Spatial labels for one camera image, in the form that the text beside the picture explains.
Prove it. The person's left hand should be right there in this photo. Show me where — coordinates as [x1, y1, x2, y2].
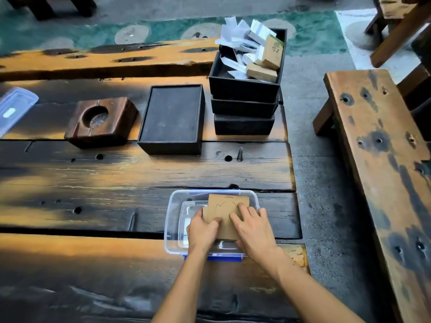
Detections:
[187, 208, 223, 255]

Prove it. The person's right hand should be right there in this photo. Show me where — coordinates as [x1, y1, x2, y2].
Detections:
[229, 202, 280, 263]

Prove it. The person's left forearm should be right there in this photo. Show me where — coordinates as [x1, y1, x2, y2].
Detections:
[151, 248, 210, 323]

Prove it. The person's right forearm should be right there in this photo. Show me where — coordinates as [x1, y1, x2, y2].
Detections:
[255, 247, 366, 323]

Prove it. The clear plastic container blue latch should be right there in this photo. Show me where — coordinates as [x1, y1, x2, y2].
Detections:
[164, 189, 261, 263]

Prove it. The small black box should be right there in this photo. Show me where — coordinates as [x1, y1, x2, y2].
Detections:
[214, 113, 276, 136]

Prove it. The thin black box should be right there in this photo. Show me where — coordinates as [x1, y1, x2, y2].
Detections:
[211, 95, 279, 119]

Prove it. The shallow black tray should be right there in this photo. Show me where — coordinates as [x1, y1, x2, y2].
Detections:
[137, 84, 206, 156]

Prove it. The tall black open box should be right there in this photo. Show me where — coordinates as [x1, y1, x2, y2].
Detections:
[208, 28, 288, 104]

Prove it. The long weathered wooden bench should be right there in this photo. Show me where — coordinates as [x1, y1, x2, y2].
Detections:
[312, 68, 431, 323]

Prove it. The dark wooden ashtray block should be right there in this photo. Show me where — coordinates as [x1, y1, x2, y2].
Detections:
[64, 96, 139, 149]

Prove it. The plain brown cardboard box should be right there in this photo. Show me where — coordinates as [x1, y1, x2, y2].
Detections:
[245, 63, 279, 83]

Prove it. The brown cardboard box green print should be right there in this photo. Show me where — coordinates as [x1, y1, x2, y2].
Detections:
[260, 34, 285, 71]

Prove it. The pile of white papers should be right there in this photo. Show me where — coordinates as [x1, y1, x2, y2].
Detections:
[215, 16, 260, 80]

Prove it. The white folded carton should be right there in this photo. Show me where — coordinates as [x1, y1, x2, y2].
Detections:
[248, 19, 277, 46]

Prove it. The green patterned rug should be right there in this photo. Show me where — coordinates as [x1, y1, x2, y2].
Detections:
[0, 10, 348, 58]

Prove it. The orange wooden plank bench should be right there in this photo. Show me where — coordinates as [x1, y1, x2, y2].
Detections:
[0, 38, 221, 82]

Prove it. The white patterned rug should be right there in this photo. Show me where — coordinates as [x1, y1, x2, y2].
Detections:
[335, 9, 429, 85]

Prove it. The clear plastic container lid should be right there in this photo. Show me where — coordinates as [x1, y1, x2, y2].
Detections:
[0, 86, 40, 138]

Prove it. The wooden bench with crossed legs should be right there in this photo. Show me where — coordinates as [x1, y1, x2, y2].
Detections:
[365, 0, 431, 68]

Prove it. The dark wooden bench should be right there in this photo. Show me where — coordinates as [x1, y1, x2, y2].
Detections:
[3, 0, 98, 21]

